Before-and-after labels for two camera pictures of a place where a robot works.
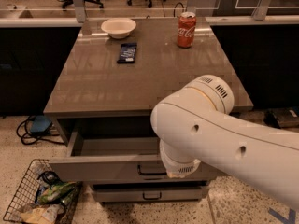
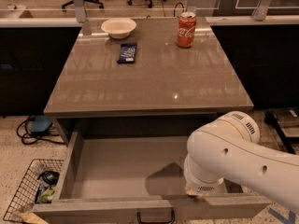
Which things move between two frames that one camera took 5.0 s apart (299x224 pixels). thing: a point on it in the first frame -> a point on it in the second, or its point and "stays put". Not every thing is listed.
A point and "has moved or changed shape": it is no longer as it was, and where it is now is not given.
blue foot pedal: (40, 123) stays put
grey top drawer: (119, 156) has moved or changed shape
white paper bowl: (118, 28) stays put
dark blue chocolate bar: (127, 52) stays put
